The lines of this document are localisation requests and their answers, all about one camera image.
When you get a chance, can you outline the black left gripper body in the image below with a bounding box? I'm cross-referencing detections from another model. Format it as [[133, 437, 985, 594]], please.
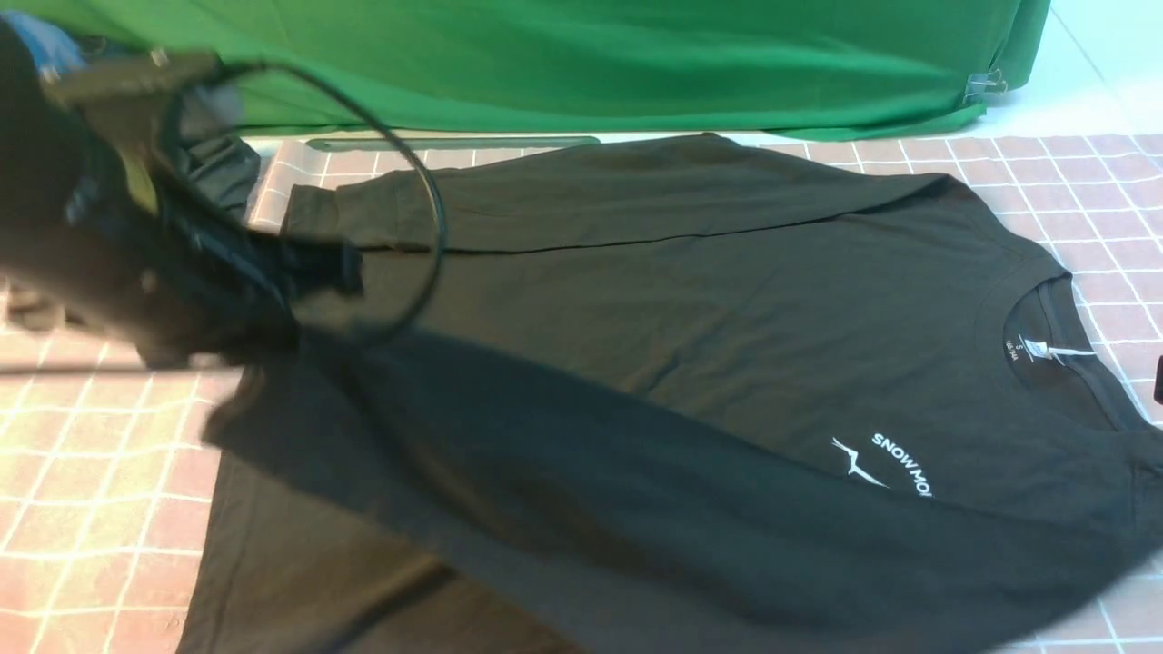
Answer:
[[137, 209, 364, 369]]

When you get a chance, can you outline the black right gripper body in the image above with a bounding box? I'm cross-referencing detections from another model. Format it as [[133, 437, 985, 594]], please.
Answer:
[[1153, 356, 1163, 405]]

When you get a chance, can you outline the dark gray long-sleeved shirt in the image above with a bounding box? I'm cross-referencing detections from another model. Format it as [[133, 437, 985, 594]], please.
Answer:
[[178, 135, 1160, 653]]

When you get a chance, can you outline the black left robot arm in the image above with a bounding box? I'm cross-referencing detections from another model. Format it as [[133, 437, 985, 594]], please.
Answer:
[[3, 21, 364, 370]]

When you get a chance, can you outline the dark crumpled garment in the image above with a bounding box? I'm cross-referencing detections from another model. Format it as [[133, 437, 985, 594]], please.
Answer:
[[179, 135, 263, 223]]

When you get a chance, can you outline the pink checkered tablecloth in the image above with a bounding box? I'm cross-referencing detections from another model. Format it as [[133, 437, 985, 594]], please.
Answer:
[[1, 134, 1162, 653]]

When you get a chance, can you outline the green ruler strip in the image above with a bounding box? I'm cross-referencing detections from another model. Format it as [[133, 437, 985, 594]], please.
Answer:
[[304, 135, 600, 152]]

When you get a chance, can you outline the blue garment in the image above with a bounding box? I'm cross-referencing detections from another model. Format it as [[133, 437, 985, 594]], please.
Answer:
[[1, 10, 87, 78]]

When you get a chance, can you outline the green backdrop cloth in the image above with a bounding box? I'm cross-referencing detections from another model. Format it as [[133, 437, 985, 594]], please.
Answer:
[[0, 0, 1053, 143]]

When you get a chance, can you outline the clear binder clip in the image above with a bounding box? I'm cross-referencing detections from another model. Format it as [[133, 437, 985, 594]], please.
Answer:
[[962, 69, 1009, 106]]

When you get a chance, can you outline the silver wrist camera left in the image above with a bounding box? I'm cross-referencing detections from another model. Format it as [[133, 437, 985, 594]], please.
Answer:
[[41, 49, 224, 106]]

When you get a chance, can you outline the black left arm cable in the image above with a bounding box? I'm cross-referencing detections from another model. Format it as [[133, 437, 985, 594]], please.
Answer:
[[164, 59, 445, 346]]

